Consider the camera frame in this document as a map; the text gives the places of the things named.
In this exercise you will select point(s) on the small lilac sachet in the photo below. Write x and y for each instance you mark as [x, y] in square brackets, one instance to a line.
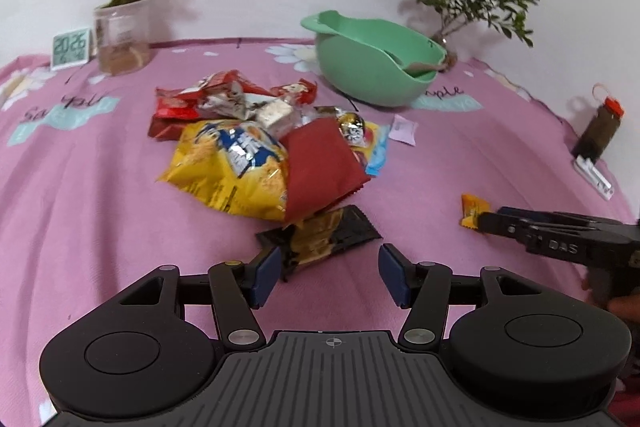
[403, 130]

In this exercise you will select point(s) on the right hand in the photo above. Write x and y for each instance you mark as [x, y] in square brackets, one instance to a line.
[625, 308]

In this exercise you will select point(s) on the small digital clock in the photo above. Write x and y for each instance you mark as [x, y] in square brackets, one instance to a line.
[71, 49]

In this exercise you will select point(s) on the white strip device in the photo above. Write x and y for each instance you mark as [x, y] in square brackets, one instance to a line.
[588, 171]

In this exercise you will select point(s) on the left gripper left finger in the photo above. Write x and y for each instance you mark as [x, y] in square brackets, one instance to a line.
[237, 290]

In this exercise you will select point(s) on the clear pack beige crackers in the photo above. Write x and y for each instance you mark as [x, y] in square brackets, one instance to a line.
[277, 118]

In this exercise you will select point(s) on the red capped brown bottle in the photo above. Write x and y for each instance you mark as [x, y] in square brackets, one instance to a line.
[602, 126]

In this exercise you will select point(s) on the orange small snack packet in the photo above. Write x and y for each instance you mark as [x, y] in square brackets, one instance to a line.
[472, 208]

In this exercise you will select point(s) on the yellow blue chips bag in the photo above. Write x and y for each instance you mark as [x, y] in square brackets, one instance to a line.
[231, 166]

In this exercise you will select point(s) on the dark red snack bag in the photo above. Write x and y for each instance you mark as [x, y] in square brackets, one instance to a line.
[322, 169]

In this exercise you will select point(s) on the red white snack bag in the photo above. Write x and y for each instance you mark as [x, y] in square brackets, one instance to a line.
[221, 95]

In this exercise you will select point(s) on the pink printed tablecloth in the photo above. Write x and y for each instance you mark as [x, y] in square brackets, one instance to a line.
[84, 212]

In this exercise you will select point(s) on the green plastic bowl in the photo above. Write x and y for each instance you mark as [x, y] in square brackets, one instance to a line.
[374, 61]

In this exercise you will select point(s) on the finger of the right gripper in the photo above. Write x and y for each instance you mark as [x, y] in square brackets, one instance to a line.
[512, 224]
[568, 218]

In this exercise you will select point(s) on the blue edged snack packet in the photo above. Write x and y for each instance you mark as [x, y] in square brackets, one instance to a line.
[376, 152]

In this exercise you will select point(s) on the red snack packet at back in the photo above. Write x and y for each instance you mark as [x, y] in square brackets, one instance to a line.
[301, 92]

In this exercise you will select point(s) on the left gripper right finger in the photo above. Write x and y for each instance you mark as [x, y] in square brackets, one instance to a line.
[421, 288]

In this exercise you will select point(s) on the black gold snack packet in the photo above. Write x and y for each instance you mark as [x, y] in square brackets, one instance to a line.
[318, 238]

